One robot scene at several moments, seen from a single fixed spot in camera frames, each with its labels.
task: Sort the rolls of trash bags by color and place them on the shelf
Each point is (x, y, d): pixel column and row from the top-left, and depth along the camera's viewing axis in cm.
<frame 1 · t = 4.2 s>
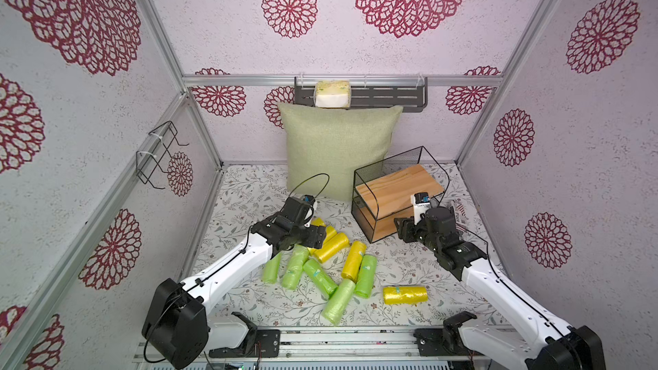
left hand: (313, 233, 83), fingers open
right hand: (402, 216, 82), fingers open
green cushion: (326, 146, 89), point 29 cm above the table
green roll far left: (272, 269, 87), point 3 cm above the table
green roll left: (293, 275, 86), point 3 cm above the table
green roll middle diagonal: (321, 277, 83), point 5 cm above the table
green roll front: (336, 306, 80), point 2 cm above the table
green roll right: (367, 277, 85), point 3 cm above the table
yellow roll upright middle: (354, 258, 90), point 3 cm above the table
yellow roll front right: (405, 295, 81), point 4 cm above the table
yellow roll lower left: (337, 245, 94), point 3 cm above the table

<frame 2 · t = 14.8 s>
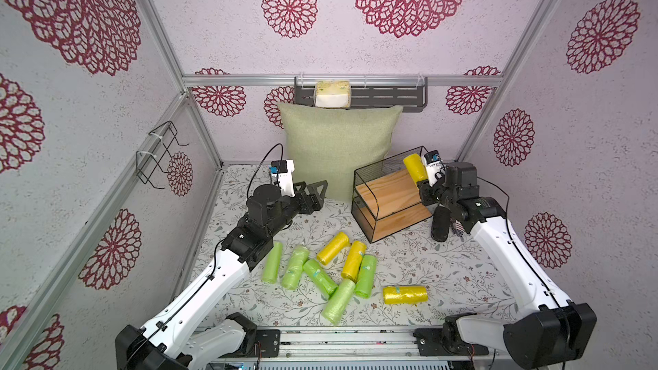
left hand: (315, 185, 70), fingers open
right hand: (424, 177, 78), fingers open
the named things where they were.

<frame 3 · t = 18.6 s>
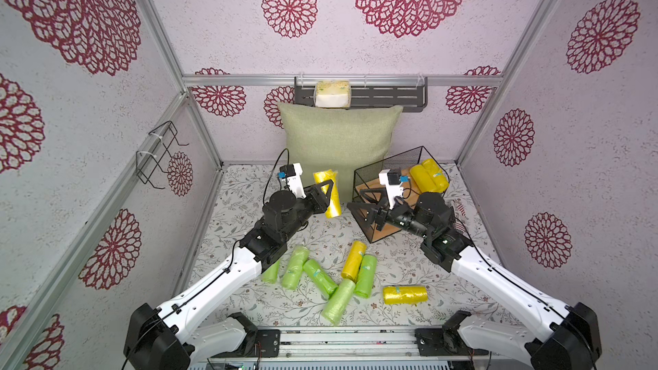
left hand: (330, 185, 70), fingers open
right hand: (354, 198, 66), fingers open
yellow roll lower left: (334, 206, 69), point 32 cm above the table
the other named things where they were.

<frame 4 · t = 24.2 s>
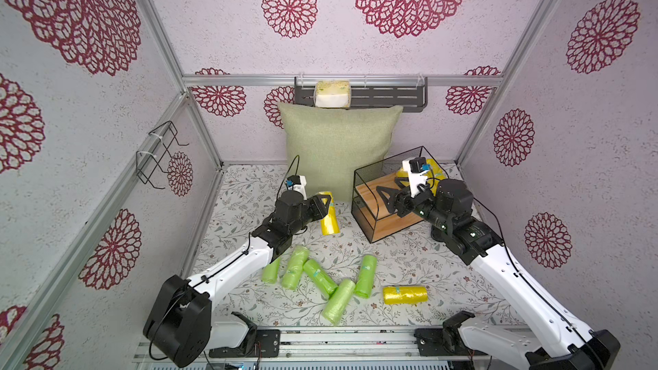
left hand: (328, 200, 81), fingers open
right hand: (386, 181, 69), fingers open
yellow roll upright middle: (330, 223, 79), point 20 cm above the table
